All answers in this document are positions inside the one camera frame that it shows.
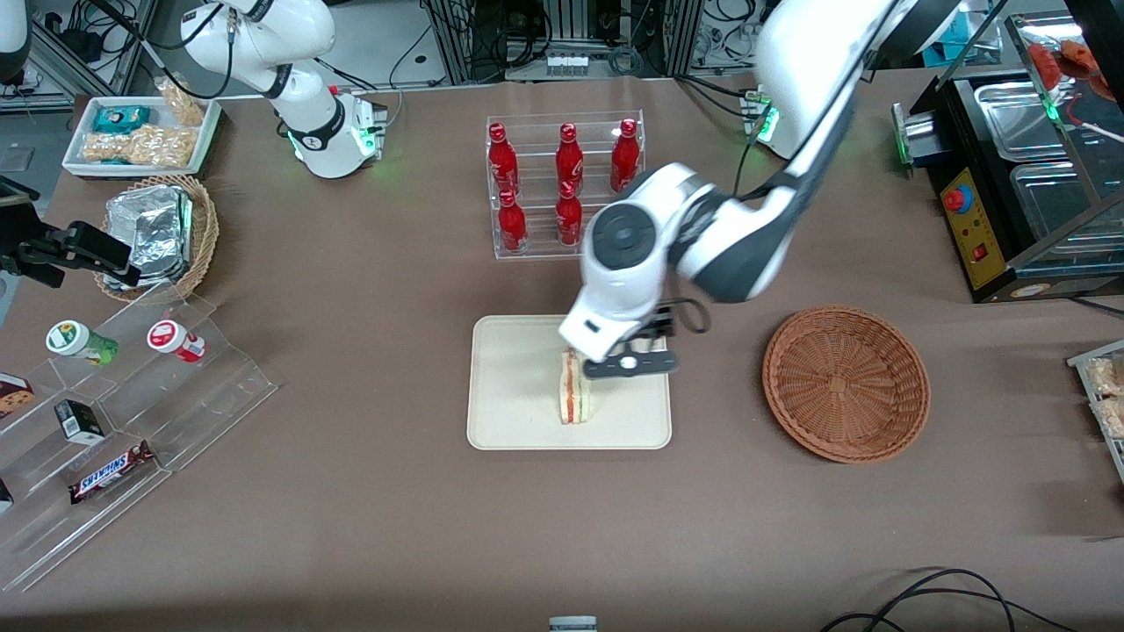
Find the cream rectangular plastic tray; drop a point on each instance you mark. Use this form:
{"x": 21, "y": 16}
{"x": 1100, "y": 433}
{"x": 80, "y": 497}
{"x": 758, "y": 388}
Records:
{"x": 518, "y": 386}

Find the light wicker basket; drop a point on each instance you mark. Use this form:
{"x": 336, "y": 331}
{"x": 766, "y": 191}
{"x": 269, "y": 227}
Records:
{"x": 204, "y": 228}

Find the clear wrapped pastry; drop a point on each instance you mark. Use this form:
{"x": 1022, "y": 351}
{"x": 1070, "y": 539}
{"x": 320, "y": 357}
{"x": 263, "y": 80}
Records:
{"x": 1108, "y": 377}
{"x": 1112, "y": 417}

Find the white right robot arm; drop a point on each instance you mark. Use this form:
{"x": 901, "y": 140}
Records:
{"x": 263, "y": 44}

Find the clear acrylic bottle rack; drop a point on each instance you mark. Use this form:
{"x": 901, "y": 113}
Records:
{"x": 536, "y": 175}

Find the teal box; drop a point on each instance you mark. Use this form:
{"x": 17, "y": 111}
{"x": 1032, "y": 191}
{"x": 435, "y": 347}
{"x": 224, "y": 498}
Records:
{"x": 957, "y": 39}

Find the white power strip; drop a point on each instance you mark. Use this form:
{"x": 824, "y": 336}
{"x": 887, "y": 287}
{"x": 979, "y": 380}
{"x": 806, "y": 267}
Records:
{"x": 567, "y": 63}

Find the snickers chocolate bar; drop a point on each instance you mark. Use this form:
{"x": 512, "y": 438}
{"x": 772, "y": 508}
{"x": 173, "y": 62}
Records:
{"x": 110, "y": 472}

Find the round brown wicker basket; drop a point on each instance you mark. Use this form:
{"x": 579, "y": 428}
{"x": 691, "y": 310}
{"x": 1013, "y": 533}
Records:
{"x": 843, "y": 386}

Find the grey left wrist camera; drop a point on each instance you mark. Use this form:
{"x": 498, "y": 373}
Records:
{"x": 637, "y": 363}

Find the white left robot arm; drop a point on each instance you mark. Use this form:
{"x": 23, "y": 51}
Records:
{"x": 808, "y": 53}

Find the green lidded cup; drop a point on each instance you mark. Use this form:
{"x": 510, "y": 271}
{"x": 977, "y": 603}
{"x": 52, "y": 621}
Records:
{"x": 75, "y": 340}

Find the clear acrylic stepped stand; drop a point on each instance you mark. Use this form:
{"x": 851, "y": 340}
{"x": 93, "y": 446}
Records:
{"x": 202, "y": 395}

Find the black food warmer appliance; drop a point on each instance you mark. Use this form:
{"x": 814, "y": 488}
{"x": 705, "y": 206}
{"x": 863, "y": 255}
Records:
{"x": 992, "y": 237}

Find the red lidded cup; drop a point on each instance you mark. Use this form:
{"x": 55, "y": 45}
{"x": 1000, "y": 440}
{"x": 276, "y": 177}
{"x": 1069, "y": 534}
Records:
{"x": 171, "y": 338}

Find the teal snack packet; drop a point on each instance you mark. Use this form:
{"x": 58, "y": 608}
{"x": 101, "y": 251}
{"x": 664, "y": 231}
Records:
{"x": 121, "y": 118}

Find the silver foil wrapped package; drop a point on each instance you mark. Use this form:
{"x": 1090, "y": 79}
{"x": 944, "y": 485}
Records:
{"x": 149, "y": 230}

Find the triangular sandwich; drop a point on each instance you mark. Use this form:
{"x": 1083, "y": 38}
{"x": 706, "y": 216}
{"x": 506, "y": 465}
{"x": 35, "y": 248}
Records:
{"x": 572, "y": 395}

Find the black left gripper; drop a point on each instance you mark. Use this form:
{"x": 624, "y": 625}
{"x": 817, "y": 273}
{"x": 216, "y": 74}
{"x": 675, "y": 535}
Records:
{"x": 660, "y": 326}

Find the red cola bottle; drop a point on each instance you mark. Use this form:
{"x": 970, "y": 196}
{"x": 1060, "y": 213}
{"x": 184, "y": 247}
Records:
{"x": 624, "y": 154}
{"x": 512, "y": 228}
{"x": 569, "y": 219}
{"x": 569, "y": 158}
{"x": 502, "y": 162}

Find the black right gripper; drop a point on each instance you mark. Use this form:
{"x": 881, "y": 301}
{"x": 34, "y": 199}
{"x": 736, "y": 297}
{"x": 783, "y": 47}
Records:
{"x": 33, "y": 248}

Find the large clear peanut bag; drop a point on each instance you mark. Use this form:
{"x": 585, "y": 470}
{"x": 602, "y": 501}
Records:
{"x": 140, "y": 147}

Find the white rectangular snack tray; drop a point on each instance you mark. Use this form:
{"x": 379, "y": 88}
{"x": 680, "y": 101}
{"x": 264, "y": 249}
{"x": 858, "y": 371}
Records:
{"x": 79, "y": 140}

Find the red round knob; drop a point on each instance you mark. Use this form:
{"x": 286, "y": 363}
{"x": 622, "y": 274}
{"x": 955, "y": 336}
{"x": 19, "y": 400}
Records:
{"x": 955, "y": 199}

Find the cookie box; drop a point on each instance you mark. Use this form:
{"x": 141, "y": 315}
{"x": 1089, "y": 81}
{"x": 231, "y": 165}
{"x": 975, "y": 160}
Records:
{"x": 13, "y": 397}

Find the small black carton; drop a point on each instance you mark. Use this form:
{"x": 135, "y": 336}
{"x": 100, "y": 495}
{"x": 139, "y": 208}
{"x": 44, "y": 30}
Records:
{"x": 79, "y": 421}

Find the small clear snack bag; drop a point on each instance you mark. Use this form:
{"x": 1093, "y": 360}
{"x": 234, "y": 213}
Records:
{"x": 183, "y": 104}

